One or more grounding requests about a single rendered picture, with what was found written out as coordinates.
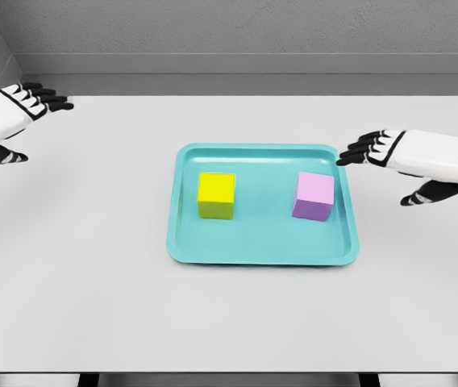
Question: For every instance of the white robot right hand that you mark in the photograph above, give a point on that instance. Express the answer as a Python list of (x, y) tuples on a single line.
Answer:
[(426, 155)]

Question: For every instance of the pink purple cube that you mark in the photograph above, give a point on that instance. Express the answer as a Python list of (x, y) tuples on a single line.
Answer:
[(313, 189)]

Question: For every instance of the teal rectangular tray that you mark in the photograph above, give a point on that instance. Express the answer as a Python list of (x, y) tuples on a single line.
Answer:
[(261, 242)]

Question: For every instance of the yellow cube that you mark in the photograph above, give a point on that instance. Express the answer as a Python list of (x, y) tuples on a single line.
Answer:
[(215, 188)]

